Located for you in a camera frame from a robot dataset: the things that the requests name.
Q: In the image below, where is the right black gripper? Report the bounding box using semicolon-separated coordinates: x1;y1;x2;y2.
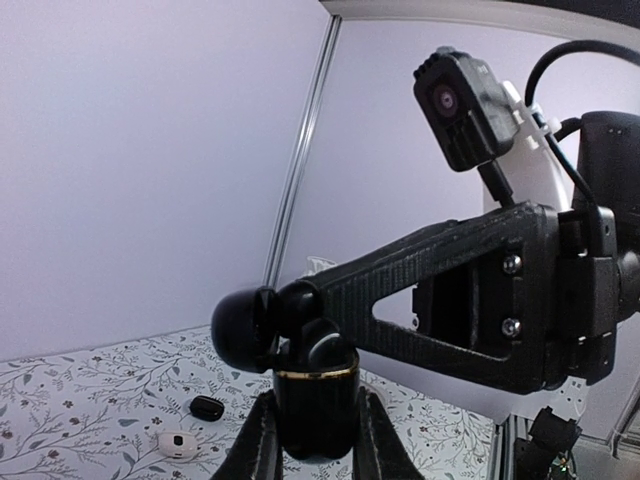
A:
277;200;621;397

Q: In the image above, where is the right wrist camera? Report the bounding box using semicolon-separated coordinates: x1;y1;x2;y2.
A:
412;45;561;206

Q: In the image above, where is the floral table mat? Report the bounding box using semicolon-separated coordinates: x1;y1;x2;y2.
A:
0;324;496;480

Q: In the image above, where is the round white earbud case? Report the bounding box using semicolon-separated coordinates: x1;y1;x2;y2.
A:
157;431;199;459

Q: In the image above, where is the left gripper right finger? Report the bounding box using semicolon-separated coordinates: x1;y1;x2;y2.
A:
352;389;424;480

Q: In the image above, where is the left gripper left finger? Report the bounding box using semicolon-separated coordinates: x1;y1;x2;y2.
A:
211;392;283;480

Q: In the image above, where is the black earbud charging case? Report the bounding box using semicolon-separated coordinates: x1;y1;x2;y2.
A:
211;283;359;461

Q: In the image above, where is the right metal frame post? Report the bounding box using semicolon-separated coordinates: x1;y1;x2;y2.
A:
264;14;342;286

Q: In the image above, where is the small black earbud case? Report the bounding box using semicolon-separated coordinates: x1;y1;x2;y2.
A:
189;395;225;422

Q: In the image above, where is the white ribbed vase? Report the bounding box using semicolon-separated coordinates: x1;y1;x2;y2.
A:
305;256;337;276

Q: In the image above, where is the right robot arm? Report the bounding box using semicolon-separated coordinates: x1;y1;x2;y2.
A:
277;111;639;394

